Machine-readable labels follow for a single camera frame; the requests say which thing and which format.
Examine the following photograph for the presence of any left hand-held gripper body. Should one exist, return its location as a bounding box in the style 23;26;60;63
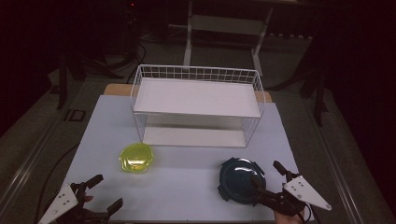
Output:
37;181;110;224

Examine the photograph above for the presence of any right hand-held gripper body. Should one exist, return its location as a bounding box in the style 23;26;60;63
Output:
258;174;332;217

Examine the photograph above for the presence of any dark blue lidded glass container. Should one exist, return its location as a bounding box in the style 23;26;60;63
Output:
217;157;267;206

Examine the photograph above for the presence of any yellow-green food container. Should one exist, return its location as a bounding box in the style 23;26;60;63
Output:
119;142;155;175

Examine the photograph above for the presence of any white wire shelf rack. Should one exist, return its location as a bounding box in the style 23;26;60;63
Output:
130;63;266;149

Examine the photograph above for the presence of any person's right hand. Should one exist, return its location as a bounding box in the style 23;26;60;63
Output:
274;211;305;224

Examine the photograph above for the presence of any black floor socket box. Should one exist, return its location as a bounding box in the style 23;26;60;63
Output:
64;108;87;123

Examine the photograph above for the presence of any light blue table mat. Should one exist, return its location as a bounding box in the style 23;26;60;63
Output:
48;94;316;223

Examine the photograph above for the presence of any dark metal stand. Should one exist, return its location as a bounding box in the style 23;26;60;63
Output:
55;50;86;110
298;60;330;127

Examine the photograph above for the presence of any wooden table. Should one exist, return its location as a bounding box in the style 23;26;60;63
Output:
103;83;273;104

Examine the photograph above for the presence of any right hand-held gripper cable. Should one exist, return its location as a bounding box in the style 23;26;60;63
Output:
302;202;314;224

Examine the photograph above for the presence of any black floor cable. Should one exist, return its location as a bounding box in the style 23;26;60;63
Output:
33;142;80;224

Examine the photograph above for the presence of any black cable bundle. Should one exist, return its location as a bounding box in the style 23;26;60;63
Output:
125;41;148;84

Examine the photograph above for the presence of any white metal stand frame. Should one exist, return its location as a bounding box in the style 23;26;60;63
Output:
167;0;275;77

